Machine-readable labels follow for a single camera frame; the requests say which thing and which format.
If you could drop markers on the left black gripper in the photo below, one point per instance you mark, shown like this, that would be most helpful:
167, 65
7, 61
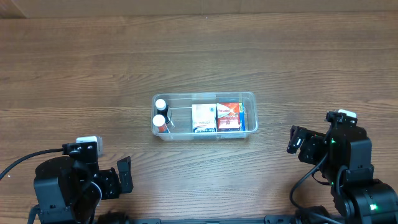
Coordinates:
111, 182

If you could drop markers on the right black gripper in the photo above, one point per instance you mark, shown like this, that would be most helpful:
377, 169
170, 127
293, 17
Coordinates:
308, 146

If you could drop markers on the orange tube white cap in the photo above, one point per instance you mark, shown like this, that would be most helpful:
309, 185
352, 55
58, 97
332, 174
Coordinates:
159, 122

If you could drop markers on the blue medicine box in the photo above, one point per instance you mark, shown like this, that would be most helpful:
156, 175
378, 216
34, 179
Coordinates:
242, 117

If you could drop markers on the black tube white cap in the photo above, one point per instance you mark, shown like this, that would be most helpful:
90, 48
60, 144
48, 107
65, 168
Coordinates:
163, 109

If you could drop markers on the red Panadol box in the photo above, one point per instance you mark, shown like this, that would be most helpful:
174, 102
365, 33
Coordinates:
228, 116

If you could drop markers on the clear plastic container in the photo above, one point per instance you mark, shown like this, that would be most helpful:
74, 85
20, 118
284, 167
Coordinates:
180, 104

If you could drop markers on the white Hansaplast plaster box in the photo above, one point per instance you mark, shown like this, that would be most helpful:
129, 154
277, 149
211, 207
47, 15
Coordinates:
203, 118

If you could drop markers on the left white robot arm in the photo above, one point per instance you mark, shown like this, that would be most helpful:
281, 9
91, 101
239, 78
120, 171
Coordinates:
69, 189

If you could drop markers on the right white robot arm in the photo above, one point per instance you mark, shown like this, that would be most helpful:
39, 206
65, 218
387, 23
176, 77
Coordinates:
343, 156

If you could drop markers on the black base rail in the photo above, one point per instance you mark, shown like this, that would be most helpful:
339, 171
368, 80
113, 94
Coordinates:
123, 218

